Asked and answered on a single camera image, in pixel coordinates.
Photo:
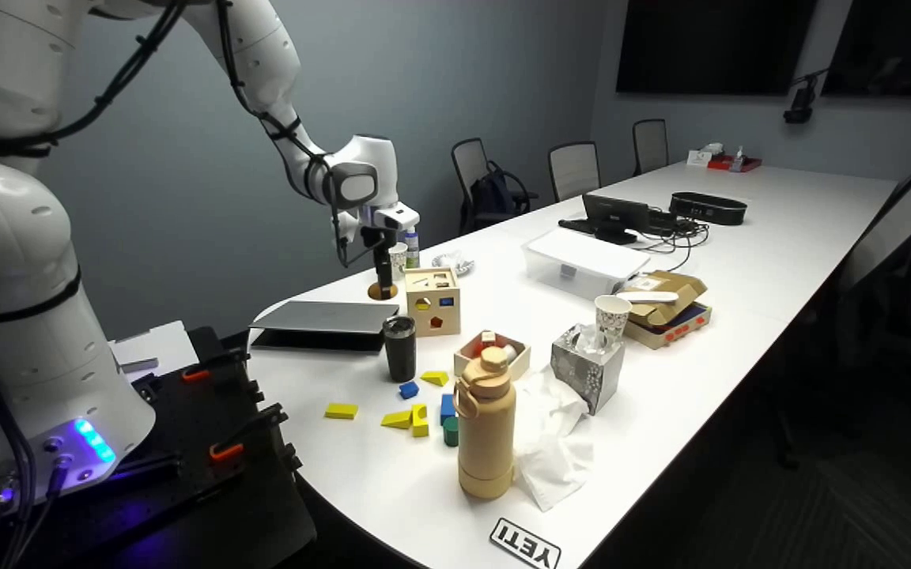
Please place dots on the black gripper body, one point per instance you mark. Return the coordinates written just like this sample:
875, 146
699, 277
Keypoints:
377, 239

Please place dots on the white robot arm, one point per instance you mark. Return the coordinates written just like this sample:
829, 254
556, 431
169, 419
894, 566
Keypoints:
13, 241

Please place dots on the wooden shape sorter box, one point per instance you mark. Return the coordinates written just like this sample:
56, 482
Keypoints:
432, 305

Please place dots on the open wooden tray box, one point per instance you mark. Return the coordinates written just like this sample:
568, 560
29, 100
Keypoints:
508, 369

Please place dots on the white flat box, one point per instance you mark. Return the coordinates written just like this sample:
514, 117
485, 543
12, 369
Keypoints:
585, 258

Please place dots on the grey patterned tissue box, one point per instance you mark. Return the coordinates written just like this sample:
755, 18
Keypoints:
585, 369

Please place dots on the open cardboard box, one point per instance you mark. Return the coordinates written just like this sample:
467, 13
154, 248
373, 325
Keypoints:
671, 291

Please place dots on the flat red box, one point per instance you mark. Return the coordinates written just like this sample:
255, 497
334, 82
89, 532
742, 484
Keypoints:
681, 331

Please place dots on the small sanitizer bottle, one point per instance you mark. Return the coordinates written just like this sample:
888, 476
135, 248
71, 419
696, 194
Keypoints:
408, 258

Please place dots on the silver closed laptop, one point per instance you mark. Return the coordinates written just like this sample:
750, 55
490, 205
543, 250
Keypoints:
324, 318

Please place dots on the black steel tumbler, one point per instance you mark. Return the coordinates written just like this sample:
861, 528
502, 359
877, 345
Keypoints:
401, 350

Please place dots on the small yellow block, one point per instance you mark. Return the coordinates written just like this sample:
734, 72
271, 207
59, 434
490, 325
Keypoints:
434, 378

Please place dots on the grey office chair with backpack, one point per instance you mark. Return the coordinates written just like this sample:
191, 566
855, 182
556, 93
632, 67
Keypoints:
470, 162

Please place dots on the small blue cube block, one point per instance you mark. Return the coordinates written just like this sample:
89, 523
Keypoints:
408, 391

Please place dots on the black backpack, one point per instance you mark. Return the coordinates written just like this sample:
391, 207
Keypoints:
502, 194

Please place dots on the yellow rectangular block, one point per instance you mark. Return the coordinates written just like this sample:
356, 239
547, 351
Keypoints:
397, 419
341, 412

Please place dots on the blue rectangular block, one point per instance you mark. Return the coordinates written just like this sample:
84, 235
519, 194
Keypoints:
446, 406

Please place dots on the yellow arch block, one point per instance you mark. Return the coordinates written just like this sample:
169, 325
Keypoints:
420, 426

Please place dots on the green hexagonal block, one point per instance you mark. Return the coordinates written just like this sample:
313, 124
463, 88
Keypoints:
450, 431

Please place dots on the tan insulated bottle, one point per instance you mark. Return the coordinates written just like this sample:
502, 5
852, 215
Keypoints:
485, 427

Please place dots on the grey mesh office chair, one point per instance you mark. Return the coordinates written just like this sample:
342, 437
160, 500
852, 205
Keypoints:
574, 169
648, 143

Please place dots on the patterned paper cup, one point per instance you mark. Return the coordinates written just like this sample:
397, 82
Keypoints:
612, 318

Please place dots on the white paper sheets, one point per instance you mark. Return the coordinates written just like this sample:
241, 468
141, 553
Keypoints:
156, 345

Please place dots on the black open laptop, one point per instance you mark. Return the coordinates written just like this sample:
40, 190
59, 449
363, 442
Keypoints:
619, 214

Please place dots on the white crumpled cloth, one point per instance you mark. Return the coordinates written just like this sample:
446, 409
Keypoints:
556, 448

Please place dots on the black robot cart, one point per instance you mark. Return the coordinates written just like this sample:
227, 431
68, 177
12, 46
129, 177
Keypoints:
236, 494

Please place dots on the black white logo sticker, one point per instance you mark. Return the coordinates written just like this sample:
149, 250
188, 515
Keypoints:
527, 543

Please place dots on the white tissue pack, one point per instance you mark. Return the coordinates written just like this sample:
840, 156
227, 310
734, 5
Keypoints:
704, 156

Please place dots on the red flat item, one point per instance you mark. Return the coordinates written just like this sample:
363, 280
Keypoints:
737, 162

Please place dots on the dark office chair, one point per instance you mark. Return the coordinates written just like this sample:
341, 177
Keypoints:
899, 241

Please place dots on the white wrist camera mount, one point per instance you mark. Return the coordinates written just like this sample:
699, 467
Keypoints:
401, 215

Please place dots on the large wall screen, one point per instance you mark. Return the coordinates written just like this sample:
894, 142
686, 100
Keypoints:
894, 49
714, 42

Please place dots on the black camera on stand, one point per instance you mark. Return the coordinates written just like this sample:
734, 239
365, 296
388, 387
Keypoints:
801, 100

